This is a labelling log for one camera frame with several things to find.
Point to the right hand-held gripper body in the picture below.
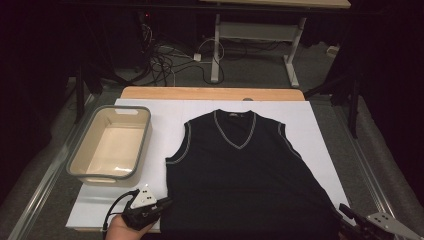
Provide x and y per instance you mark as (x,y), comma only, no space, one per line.
(390,225)

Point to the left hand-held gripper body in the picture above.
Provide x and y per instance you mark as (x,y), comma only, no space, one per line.
(143,198)

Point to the beige plastic basin grey rim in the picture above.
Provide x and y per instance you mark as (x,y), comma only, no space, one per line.
(116,146)

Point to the dark knit vest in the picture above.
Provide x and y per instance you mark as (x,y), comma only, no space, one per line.
(246,180)

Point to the person's left hand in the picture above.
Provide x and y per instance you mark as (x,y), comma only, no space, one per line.
(125,231)

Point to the white board sheet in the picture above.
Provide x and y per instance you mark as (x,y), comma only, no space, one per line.
(160,113)

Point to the black stand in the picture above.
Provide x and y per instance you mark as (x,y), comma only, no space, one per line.
(353,110)
(79,93)

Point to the white power adapter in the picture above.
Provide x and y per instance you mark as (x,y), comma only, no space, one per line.
(197,57)

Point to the small pale box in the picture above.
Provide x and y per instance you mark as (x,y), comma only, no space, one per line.
(332,50)

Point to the black device with red light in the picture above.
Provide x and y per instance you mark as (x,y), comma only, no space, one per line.
(145,16)

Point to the white-framed desk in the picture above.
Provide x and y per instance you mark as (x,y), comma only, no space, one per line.
(256,31)

